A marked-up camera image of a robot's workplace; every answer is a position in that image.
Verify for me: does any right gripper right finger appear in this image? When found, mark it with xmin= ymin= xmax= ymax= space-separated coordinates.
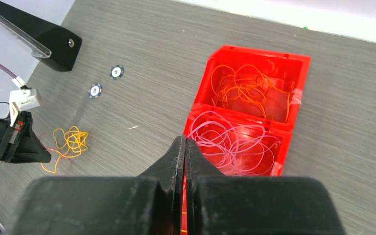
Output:
xmin=185 ymin=139 xmax=345 ymax=235

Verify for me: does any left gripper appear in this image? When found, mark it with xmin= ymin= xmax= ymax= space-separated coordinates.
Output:
xmin=0 ymin=111 xmax=51 ymax=164

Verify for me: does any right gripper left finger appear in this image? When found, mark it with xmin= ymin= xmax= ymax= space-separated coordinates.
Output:
xmin=4 ymin=135 xmax=186 ymax=235

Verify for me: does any red compartment bin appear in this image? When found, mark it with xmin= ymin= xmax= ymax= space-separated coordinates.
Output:
xmin=180 ymin=45 xmax=312 ymax=235

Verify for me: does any black metronome box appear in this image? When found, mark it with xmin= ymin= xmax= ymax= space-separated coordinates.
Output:
xmin=0 ymin=1 xmax=82 ymax=72

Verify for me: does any green poker chip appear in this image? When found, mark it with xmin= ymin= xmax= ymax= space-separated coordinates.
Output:
xmin=110 ymin=65 xmax=124 ymax=80

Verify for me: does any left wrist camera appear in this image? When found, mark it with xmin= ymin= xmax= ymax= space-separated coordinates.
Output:
xmin=8 ymin=76 xmax=42 ymax=127

